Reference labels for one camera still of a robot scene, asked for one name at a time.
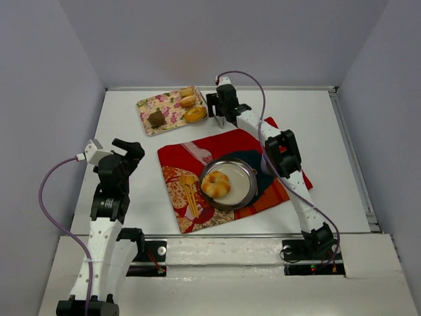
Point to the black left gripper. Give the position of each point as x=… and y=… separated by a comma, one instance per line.
x=130, y=153

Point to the small pale round bun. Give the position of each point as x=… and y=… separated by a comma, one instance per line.
x=186, y=92

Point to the sesame sandwich bun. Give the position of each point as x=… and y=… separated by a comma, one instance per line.
x=188, y=101

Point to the silver metal plate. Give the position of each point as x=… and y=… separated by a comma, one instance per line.
x=243, y=182

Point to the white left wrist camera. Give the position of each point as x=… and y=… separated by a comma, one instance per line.
x=93, y=153

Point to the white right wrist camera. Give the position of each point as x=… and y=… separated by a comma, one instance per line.
x=222, y=80

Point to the brown chocolate swirl bread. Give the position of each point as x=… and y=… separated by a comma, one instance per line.
x=156, y=119

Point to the yellow fork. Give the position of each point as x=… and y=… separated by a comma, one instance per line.
x=189, y=196

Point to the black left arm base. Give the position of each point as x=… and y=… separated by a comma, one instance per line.
x=94, y=307

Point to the red patterned placemat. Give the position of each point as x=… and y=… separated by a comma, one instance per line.
x=190, y=159

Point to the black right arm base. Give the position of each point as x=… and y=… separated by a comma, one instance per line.
x=302, y=260

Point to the large orange-glazed bread roll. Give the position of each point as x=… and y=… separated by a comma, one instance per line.
x=216, y=185

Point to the floral rectangular tray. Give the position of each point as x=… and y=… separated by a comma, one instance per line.
x=169, y=104

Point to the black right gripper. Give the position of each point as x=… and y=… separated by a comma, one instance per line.
x=215, y=103

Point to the orange glazed bagel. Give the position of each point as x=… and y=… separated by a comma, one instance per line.
x=195, y=114

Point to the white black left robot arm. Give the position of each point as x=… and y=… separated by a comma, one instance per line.
x=111, y=247

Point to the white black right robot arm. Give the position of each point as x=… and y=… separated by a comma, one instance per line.
x=281, y=157

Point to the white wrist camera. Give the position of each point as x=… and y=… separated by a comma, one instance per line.
x=222, y=80
x=93, y=153

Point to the lavender plastic cup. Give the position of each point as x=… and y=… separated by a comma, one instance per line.
x=266, y=164

